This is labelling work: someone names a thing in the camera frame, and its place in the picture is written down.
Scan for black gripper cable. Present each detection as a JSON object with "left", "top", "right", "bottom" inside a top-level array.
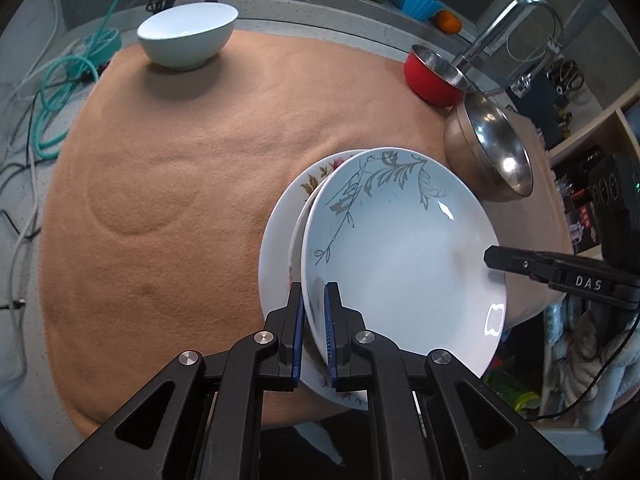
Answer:
[{"left": 522, "top": 310, "right": 640, "bottom": 422}]

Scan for black bottle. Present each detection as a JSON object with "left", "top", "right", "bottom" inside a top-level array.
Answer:
[{"left": 560, "top": 145, "right": 606, "bottom": 173}]

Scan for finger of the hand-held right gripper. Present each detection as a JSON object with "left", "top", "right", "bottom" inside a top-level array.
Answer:
[{"left": 483, "top": 245, "right": 640, "bottom": 311}]

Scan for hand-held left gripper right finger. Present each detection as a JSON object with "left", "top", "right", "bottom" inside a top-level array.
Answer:
[{"left": 324, "top": 281, "right": 581, "bottom": 480}]

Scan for teal cable reel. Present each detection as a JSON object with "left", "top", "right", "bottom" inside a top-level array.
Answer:
[{"left": 82, "top": 29, "right": 122, "bottom": 63}]

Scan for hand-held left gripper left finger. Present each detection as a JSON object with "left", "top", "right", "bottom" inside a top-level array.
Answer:
[{"left": 52, "top": 281, "right": 306, "bottom": 480}]

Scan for black scissors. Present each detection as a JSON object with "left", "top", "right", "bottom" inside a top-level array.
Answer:
[{"left": 547, "top": 60, "right": 585, "bottom": 93}]

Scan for red steel bowl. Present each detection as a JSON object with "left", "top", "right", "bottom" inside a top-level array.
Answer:
[{"left": 404, "top": 44, "right": 471, "bottom": 107}]

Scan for green leaf print plate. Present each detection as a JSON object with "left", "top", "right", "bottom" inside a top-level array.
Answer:
[{"left": 300, "top": 147, "right": 507, "bottom": 380}]

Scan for dark blue knife block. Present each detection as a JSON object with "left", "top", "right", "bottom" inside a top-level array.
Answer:
[{"left": 520, "top": 77, "right": 588, "bottom": 148}]

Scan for small pink flower plate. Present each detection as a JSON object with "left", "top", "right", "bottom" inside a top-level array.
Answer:
[{"left": 289, "top": 157, "right": 361, "bottom": 291}]

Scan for wooden shelf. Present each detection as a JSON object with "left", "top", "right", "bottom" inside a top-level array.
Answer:
[{"left": 545, "top": 105, "right": 640, "bottom": 256}]

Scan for white cable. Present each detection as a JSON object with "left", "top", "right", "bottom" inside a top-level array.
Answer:
[{"left": 0, "top": 0, "right": 86, "bottom": 311}]

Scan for stainless steel bowl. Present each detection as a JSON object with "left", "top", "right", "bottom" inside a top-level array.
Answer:
[{"left": 443, "top": 92, "right": 534, "bottom": 203}]

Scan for tan cloth mat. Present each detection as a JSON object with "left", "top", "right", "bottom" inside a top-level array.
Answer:
[{"left": 39, "top": 29, "right": 576, "bottom": 438}]

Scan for large pink flower plate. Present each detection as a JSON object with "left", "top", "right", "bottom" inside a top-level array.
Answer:
[{"left": 258, "top": 150, "right": 371, "bottom": 411}]

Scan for orange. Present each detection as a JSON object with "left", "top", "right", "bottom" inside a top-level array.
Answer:
[{"left": 432, "top": 10, "right": 462, "bottom": 34}]

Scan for blue ribbed cup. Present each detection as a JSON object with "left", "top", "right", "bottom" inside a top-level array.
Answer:
[{"left": 397, "top": 0, "right": 445, "bottom": 22}]

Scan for teal cable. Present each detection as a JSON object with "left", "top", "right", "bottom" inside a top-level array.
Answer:
[{"left": 34, "top": 0, "right": 132, "bottom": 161}]

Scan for chrome faucet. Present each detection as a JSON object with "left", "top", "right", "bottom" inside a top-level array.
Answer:
[{"left": 452, "top": 0, "right": 566, "bottom": 98}]

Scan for white ceramic bowl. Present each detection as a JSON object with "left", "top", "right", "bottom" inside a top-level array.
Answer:
[{"left": 137, "top": 2, "right": 239, "bottom": 72}]

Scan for white figurine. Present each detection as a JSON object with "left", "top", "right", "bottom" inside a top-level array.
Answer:
[{"left": 555, "top": 310, "right": 618, "bottom": 411}]

